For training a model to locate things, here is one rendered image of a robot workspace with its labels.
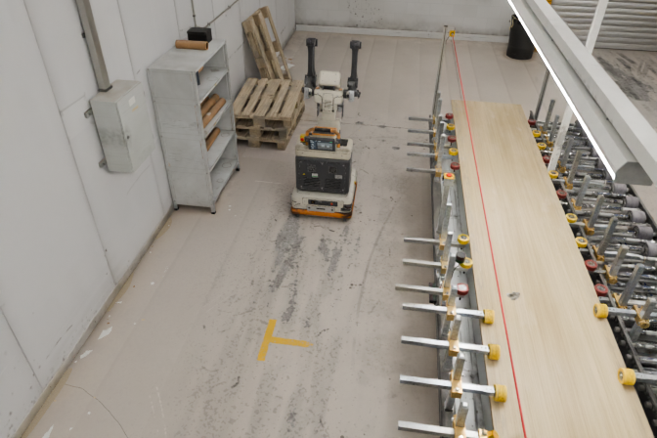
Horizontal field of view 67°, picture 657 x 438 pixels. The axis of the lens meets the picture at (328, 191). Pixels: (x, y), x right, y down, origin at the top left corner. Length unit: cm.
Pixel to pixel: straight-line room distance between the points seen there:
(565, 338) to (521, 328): 24
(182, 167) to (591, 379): 385
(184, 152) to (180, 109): 45
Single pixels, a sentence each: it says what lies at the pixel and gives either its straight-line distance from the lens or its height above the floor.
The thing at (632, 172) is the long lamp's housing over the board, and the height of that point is 235.
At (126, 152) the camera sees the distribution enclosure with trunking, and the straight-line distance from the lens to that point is 411.
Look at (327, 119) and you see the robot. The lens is 506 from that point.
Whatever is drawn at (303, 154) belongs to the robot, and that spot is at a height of 72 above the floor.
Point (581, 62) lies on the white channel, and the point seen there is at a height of 246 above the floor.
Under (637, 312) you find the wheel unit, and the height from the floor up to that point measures 97.
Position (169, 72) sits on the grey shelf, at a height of 152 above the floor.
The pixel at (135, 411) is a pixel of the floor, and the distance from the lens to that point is 394.
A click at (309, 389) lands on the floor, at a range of 382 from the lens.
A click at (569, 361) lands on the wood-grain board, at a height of 90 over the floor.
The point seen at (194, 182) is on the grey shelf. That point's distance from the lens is 520.
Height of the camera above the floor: 317
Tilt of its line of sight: 35 degrees down
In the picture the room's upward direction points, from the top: 1 degrees clockwise
